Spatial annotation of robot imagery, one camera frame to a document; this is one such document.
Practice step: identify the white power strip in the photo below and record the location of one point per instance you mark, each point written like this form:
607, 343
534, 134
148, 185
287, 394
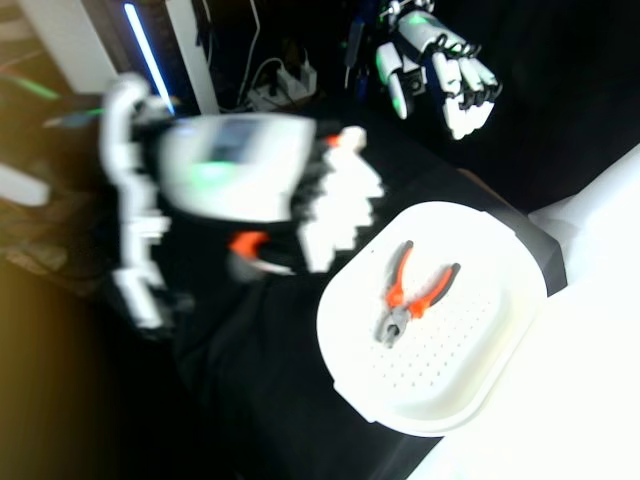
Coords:
300, 80

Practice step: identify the white perforated plastic tray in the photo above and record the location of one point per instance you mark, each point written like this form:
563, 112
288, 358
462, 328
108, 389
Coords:
450, 360

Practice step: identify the white column with blue light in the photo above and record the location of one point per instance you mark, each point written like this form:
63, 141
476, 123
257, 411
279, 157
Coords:
60, 45

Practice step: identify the white adapter box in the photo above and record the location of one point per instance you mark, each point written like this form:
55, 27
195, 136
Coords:
265, 99

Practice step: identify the black table cloth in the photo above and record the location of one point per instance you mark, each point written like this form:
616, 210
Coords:
260, 375

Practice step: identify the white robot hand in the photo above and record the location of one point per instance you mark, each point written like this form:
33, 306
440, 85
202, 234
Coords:
240, 170
425, 30

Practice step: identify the orange utility knife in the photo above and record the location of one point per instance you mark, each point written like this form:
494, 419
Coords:
247, 242

